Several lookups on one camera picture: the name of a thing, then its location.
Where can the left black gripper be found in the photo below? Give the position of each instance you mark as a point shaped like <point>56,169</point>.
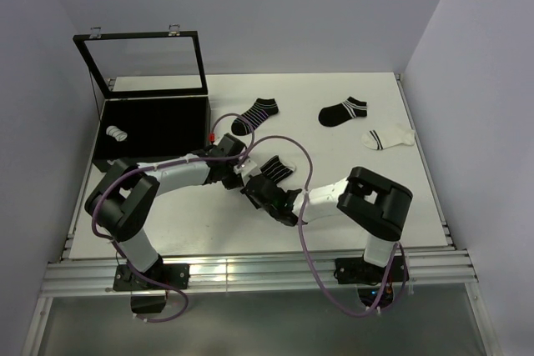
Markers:
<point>234,183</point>

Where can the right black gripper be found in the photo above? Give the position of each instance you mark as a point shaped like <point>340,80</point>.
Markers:
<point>251,198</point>

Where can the black white-striped sock white toe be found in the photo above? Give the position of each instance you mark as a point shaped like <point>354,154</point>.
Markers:
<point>277,169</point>

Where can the white sock black thin stripes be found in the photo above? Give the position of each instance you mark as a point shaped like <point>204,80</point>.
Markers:
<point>116,133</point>

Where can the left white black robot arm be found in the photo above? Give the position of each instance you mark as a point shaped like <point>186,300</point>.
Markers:
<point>120,203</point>

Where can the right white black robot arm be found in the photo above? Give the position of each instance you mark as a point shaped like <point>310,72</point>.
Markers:
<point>377,204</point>

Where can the black sock with purple stripes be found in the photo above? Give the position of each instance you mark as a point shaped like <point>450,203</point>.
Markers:
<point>261,110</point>

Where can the black display case base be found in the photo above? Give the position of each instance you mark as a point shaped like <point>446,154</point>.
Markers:
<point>158,129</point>

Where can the black glass-panel case lid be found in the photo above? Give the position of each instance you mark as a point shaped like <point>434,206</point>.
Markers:
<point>144,64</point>

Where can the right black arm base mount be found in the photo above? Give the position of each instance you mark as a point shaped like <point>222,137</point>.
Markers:
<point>357,271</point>

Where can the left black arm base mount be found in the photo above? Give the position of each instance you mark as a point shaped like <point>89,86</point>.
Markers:
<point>149,295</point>

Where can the aluminium front frame rail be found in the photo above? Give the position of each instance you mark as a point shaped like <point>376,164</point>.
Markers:
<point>78,278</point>

